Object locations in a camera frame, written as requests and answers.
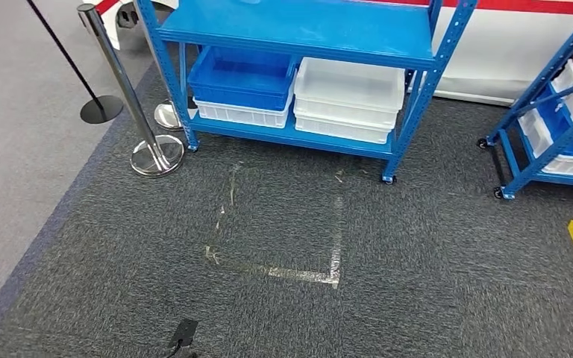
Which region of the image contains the chrome stanchion post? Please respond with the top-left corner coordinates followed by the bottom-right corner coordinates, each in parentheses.
top-left (138, 19), bottom-right (192, 133)
top-left (76, 2), bottom-right (186, 179)

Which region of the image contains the blue plastic crate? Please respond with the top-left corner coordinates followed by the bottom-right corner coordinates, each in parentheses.
top-left (187, 45), bottom-right (298, 112)
top-left (536, 84), bottom-right (573, 160)

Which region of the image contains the red barrier belt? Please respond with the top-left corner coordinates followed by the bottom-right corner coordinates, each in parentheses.
top-left (93, 0), bottom-right (120, 16)
top-left (360, 0), bottom-right (573, 16)

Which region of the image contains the clear floor tape square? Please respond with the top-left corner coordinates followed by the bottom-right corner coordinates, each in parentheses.
top-left (204, 162), bottom-right (345, 290)

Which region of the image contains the thin black stanchion post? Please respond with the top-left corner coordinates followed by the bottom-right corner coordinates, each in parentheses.
top-left (25, 0), bottom-right (125, 125)

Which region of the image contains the blue metal shelf rack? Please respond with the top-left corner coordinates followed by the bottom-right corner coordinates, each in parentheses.
top-left (134, 0), bottom-right (479, 186)

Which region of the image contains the blue wheeled crate cart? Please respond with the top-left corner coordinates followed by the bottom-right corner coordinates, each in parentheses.
top-left (476, 0), bottom-right (573, 201)

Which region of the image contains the white car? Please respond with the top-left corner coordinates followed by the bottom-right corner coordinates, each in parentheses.
top-left (95, 0), bottom-right (573, 107)

